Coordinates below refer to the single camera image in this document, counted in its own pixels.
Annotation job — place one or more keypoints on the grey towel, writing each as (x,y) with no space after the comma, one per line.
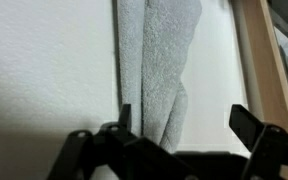
(154,38)

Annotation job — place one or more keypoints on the wood framed mirror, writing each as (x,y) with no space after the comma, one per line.
(263,69)

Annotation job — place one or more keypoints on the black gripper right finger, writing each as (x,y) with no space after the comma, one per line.
(267,143)

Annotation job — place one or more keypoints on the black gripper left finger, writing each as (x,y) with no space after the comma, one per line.
(128,156)

